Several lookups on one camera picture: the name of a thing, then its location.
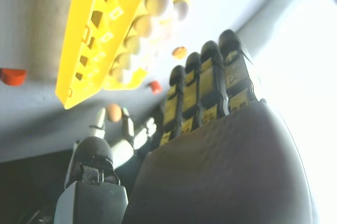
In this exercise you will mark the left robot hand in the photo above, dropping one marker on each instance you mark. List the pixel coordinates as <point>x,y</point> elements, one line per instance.
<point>223,168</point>

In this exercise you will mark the brown egg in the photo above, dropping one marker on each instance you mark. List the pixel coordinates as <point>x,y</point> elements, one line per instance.
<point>113,112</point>

